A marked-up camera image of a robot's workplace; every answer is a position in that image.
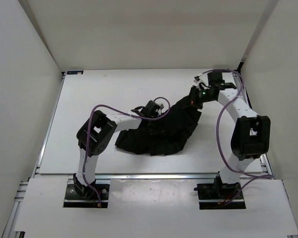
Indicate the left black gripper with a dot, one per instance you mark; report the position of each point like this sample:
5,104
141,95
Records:
159,131

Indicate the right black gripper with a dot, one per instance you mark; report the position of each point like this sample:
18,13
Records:
192,95

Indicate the black pleated skirt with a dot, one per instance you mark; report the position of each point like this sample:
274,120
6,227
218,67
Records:
166,136

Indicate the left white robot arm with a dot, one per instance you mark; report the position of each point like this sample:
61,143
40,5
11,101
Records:
93,138

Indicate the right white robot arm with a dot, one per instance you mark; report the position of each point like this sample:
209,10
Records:
250,137

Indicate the white front cover board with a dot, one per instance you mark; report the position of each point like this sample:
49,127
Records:
154,209

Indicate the blue label left corner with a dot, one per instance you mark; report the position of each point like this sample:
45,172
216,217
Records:
75,72

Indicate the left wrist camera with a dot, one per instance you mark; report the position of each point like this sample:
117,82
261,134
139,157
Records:
150,110

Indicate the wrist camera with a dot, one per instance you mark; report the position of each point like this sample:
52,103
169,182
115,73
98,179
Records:
214,77
150,110

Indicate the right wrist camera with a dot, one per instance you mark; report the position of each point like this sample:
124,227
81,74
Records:
214,77

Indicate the aluminium frame rail right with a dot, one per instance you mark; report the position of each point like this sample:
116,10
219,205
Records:
264,158

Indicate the aluminium frame rail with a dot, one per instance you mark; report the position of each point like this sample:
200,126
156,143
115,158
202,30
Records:
264,158
136,176

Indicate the aluminium frame rail front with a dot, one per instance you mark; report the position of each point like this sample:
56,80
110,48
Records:
136,176

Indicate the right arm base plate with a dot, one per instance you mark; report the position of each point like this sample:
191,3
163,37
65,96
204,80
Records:
219,197

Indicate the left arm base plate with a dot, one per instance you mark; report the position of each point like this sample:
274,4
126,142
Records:
73,200

